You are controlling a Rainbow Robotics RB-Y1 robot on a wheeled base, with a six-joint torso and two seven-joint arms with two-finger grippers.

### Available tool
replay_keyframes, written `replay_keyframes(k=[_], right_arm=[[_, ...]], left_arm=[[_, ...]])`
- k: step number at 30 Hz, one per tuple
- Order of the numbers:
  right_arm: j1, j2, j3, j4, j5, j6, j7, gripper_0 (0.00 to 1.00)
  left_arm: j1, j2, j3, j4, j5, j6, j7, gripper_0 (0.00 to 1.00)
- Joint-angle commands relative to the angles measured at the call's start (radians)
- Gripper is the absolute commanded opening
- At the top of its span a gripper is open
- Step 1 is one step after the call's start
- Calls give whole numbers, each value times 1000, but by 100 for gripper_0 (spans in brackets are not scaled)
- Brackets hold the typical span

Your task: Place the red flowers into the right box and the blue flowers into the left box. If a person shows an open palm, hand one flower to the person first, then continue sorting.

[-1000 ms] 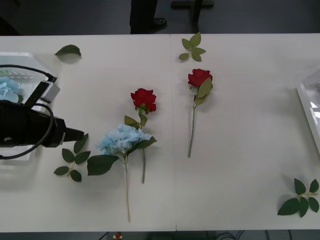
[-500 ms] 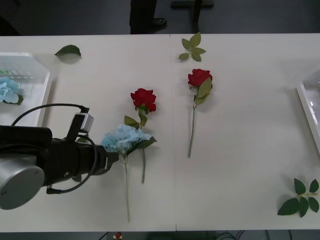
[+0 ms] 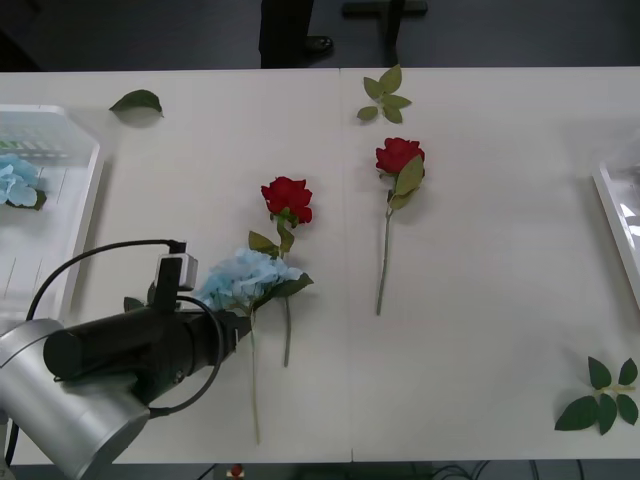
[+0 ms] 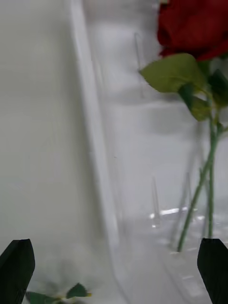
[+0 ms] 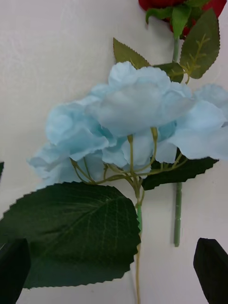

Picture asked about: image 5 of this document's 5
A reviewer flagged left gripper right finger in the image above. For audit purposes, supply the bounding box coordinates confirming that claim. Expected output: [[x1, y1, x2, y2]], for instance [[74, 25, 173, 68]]
[[193, 237, 228, 304]]

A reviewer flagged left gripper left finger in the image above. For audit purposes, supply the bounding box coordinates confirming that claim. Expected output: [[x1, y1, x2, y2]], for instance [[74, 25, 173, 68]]
[[0, 237, 32, 304]]

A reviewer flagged pale blue artificial flower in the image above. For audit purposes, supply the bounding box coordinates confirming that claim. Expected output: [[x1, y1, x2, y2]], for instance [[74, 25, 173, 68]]
[[0, 61, 228, 304]]

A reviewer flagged red artificial rose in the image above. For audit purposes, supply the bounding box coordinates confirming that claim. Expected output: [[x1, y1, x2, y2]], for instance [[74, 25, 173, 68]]
[[113, 0, 228, 248]]

